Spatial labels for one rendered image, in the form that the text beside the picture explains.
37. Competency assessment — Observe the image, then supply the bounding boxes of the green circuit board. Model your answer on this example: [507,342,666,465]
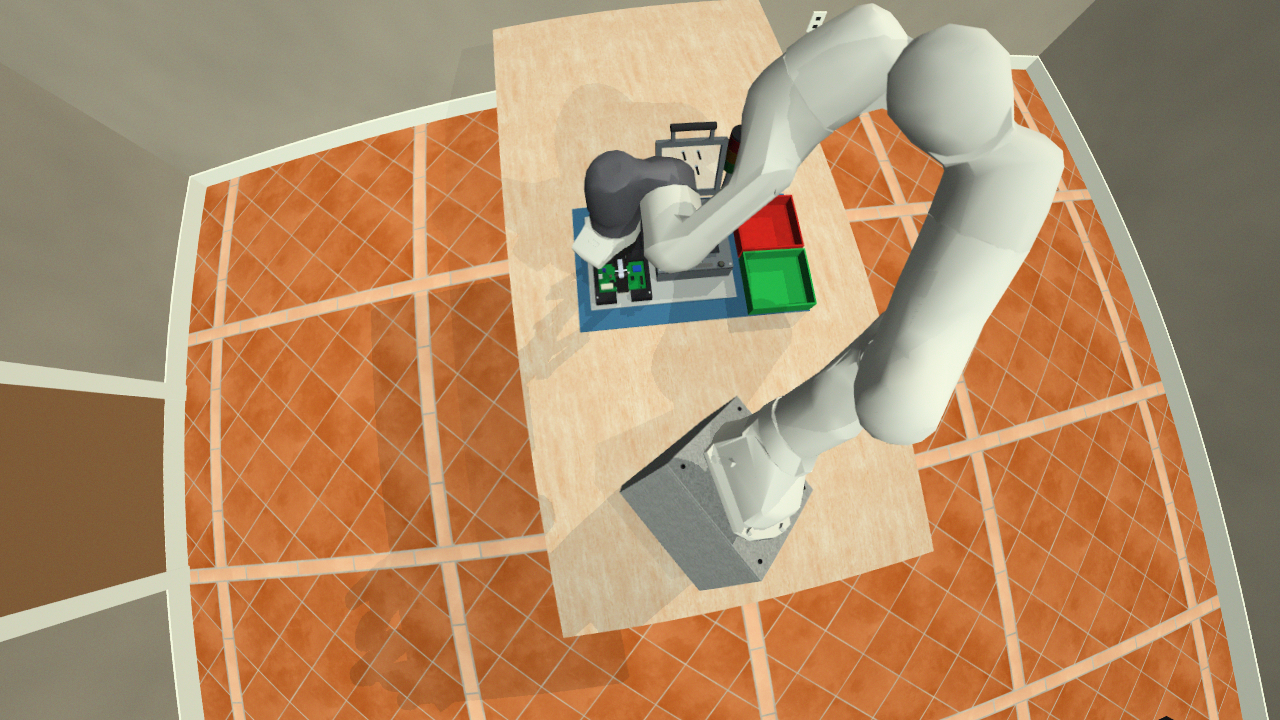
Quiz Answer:
[598,261,646,293]

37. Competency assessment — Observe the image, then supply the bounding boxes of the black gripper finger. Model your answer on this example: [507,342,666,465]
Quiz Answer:
[611,254,628,296]

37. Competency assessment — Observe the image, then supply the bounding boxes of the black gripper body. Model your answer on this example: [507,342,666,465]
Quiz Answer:
[613,240,637,265]

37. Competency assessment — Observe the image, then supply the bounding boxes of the green open-top bin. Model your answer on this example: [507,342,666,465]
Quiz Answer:
[739,249,817,315]

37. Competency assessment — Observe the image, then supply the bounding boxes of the red open bin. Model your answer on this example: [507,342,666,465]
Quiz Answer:
[733,195,804,258]

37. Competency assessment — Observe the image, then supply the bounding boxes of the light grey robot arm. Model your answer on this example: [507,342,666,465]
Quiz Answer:
[572,3,1064,541]

